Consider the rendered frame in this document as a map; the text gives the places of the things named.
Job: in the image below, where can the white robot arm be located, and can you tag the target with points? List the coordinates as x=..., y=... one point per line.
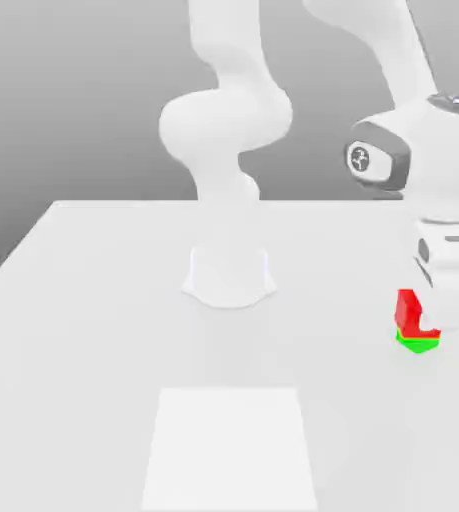
x=229, y=120

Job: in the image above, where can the small red cube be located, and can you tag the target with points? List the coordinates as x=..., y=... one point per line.
x=406, y=314

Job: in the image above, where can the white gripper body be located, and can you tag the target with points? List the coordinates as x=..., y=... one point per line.
x=451, y=296

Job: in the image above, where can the small green cube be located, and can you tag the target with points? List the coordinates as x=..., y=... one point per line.
x=419, y=346

